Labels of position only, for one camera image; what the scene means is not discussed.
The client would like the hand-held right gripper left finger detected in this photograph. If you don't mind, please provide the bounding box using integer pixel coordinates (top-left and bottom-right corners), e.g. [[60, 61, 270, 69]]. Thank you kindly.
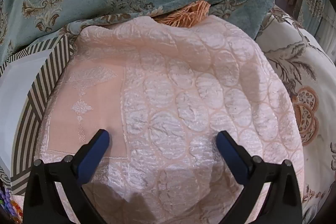
[[23, 129, 110, 224]]

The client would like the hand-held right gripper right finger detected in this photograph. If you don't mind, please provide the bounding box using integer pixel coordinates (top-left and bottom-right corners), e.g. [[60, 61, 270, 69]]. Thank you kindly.
[[215, 131, 303, 224]]

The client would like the rainbow bead bracelet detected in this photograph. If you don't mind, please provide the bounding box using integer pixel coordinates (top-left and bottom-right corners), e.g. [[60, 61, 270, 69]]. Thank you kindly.
[[5, 199, 25, 220]]

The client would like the striped cardboard box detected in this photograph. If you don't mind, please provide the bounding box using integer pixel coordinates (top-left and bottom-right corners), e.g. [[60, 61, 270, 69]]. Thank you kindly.
[[0, 35, 75, 196]]

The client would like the pink quilted blanket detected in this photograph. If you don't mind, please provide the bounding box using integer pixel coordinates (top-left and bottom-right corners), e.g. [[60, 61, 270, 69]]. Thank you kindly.
[[33, 1, 305, 224]]

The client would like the cream floral bedsheet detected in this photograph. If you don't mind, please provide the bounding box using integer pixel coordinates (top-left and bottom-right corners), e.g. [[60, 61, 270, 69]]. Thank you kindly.
[[255, 6, 336, 224]]

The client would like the pale patterned curtain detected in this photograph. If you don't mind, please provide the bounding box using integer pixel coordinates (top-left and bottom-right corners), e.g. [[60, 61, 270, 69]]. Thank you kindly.
[[299, 0, 336, 63]]

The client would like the purple bead bracelet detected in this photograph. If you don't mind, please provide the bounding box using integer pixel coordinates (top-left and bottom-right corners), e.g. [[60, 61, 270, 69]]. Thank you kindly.
[[0, 190, 10, 206]]

